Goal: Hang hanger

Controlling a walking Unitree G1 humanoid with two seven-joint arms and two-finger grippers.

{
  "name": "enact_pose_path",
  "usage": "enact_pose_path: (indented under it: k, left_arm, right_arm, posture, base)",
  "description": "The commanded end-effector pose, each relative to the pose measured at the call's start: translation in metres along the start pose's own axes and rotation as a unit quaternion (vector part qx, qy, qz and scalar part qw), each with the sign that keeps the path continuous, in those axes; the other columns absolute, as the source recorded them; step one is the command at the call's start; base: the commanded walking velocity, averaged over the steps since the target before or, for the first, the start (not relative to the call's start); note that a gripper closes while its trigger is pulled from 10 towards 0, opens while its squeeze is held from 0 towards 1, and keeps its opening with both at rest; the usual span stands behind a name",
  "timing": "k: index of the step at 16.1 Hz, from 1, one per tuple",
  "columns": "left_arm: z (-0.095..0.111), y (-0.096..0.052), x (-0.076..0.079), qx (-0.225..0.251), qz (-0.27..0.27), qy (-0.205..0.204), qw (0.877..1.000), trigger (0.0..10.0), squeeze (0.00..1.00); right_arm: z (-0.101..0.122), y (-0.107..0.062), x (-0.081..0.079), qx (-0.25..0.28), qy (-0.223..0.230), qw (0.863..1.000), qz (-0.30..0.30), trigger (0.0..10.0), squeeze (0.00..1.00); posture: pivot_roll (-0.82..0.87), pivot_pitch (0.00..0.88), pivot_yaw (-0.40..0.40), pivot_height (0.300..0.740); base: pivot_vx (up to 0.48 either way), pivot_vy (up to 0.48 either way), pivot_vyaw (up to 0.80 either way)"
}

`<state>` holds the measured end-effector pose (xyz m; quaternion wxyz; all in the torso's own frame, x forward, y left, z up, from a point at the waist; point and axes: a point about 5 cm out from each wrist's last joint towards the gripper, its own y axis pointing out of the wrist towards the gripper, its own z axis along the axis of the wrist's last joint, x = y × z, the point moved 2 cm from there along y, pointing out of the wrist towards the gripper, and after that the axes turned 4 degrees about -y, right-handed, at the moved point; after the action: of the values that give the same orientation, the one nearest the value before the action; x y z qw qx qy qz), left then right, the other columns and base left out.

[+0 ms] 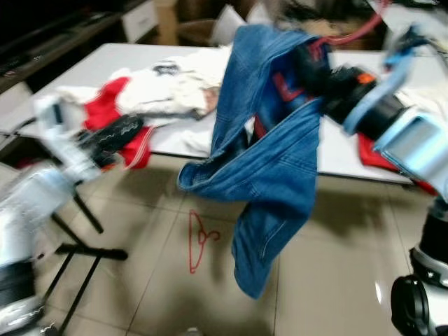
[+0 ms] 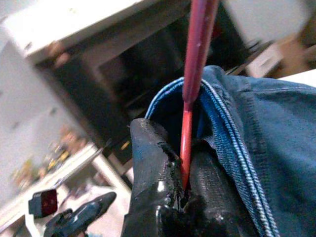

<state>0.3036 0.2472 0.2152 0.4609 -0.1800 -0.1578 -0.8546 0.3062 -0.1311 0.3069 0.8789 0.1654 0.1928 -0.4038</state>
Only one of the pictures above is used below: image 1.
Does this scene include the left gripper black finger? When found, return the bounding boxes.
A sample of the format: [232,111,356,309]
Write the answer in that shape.
[90,114,146,151]

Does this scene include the blue denim jeans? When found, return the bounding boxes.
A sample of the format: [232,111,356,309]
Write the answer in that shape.
[177,24,324,300]

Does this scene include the red garment white trim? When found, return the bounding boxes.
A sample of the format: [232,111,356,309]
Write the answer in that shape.
[84,76,153,171]
[357,133,438,197]

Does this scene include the white crumpled garment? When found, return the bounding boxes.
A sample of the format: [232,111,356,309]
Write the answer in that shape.
[56,45,232,155]

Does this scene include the large white table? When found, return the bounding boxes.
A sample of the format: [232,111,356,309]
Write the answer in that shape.
[0,42,448,186]

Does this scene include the white label card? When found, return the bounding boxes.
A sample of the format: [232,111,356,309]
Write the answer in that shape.
[122,0,158,43]

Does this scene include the black low shelf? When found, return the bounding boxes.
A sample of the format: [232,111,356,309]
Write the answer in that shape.
[0,0,151,95]

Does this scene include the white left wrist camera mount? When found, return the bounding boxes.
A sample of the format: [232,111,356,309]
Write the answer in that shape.
[31,94,95,179]

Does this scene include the light blue right wrist camera mount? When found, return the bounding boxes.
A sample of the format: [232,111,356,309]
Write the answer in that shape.
[346,24,448,134]

